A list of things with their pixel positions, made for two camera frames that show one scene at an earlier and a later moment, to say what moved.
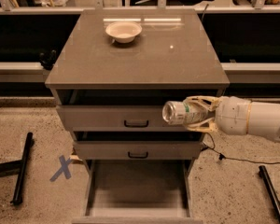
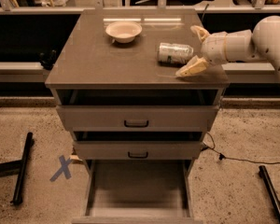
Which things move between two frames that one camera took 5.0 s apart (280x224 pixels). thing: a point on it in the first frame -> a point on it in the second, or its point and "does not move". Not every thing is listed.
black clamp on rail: (48, 59) does not move
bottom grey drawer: (139, 191) does not move
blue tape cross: (63, 169) does not move
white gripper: (232, 114) -> (214, 49)
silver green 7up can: (178, 113) -> (174, 54)
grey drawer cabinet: (110, 73) does not move
